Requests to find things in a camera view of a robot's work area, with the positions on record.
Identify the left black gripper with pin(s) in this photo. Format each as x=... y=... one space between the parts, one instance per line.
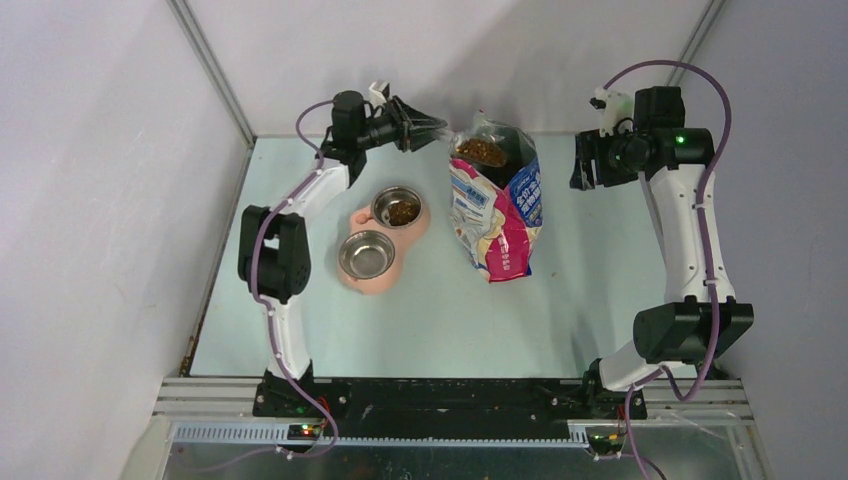
x=413 y=129

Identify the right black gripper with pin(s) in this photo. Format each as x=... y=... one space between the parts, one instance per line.
x=591 y=145

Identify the pink pet food bag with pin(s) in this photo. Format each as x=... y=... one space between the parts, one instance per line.
x=497 y=213

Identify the clear plastic scoop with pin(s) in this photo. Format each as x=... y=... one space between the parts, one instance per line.
x=453 y=139

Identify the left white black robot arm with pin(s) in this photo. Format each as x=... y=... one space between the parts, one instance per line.
x=274 y=254

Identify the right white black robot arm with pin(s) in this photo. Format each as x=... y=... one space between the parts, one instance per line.
x=701 y=317

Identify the brown kibble pet food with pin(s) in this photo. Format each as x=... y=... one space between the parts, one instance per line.
x=481 y=151

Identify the far steel bowl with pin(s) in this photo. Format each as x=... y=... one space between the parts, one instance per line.
x=396 y=207

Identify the steel bowl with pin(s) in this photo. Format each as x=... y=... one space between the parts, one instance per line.
x=396 y=207
x=366 y=254

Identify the pink double bowl feeder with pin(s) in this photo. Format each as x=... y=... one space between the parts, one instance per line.
x=403 y=238

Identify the near steel bowl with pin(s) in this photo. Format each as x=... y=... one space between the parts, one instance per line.
x=366 y=254

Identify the right controller board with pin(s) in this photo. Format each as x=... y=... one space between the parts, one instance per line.
x=606 y=445

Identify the controller board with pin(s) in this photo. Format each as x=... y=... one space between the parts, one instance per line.
x=606 y=445
x=304 y=432

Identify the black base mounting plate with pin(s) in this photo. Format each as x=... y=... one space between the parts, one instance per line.
x=446 y=409

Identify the left controller board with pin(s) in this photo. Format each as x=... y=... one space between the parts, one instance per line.
x=304 y=432

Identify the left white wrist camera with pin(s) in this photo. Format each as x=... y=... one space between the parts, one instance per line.
x=379 y=93

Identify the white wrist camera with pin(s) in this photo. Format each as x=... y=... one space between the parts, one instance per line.
x=613 y=107
x=379 y=93

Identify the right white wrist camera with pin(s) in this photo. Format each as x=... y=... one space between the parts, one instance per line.
x=613 y=107

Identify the right corner aluminium post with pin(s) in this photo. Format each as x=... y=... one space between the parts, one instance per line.
x=706 y=21

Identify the corner aluminium post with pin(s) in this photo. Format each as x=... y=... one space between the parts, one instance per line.
x=706 y=21
x=204 y=52

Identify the left corner aluminium post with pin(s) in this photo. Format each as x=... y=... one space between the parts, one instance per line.
x=204 y=52

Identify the aluminium front frame rail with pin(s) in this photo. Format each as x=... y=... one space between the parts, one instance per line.
x=220 y=411

